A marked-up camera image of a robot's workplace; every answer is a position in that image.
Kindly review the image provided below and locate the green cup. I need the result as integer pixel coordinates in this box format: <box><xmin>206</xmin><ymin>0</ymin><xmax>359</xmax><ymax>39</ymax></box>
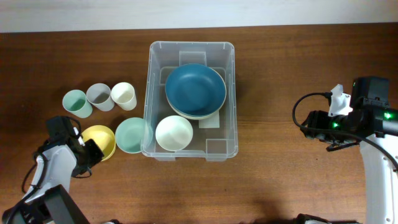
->
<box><xmin>62</xmin><ymin>90</ymin><xmax>93</xmax><ymax>118</ymax></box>

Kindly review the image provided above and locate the yellow small bowl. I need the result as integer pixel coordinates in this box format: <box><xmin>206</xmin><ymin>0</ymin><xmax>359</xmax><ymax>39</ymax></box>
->
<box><xmin>82</xmin><ymin>125</ymin><xmax>116</xmax><ymax>161</ymax></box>

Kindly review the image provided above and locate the mint green small bowl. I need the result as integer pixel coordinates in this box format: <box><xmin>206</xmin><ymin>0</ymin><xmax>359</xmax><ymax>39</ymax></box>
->
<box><xmin>115</xmin><ymin>117</ymin><xmax>153</xmax><ymax>154</ymax></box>

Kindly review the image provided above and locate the white small bowl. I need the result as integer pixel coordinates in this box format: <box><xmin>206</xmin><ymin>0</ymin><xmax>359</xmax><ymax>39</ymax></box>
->
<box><xmin>155</xmin><ymin>115</ymin><xmax>193</xmax><ymax>152</ymax></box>

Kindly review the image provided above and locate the dark blue bowl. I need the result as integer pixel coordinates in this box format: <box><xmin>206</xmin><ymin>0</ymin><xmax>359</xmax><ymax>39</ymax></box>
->
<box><xmin>164</xmin><ymin>63</ymin><xmax>227</xmax><ymax>118</ymax></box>

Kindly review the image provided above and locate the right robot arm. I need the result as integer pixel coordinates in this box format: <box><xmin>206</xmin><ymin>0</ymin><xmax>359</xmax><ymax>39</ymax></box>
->
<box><xmin>295</xmin><ymin>77</ymin><xmax>397</xmax><ymax>223</ymax></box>

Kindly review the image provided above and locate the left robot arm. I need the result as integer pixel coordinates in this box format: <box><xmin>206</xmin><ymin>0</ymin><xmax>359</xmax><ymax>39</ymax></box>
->
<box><xmin>2</xmin><ymin>116</ymin><xmax>104</xmax><ymax>223</ymax></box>

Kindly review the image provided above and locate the clear plastic storage container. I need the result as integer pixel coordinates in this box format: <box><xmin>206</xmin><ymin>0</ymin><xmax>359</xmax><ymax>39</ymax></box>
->
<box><xmin>142</xmin><ymin>41</ymin><xmax>239</xmax><ymax>161</ymax></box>

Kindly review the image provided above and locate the grey cup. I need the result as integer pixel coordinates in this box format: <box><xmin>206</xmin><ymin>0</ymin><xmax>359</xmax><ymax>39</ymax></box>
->
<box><xmin>86</xmin><ymin>83</ymin><xmax>114</xmax><ymax>111</ymax></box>

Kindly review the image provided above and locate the cream cup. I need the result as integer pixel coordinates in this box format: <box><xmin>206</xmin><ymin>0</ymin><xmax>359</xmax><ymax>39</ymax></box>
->
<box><xmin>111</xmin><ymin>82</ymin><xmax>137</xmax><ymax>111</ymax></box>

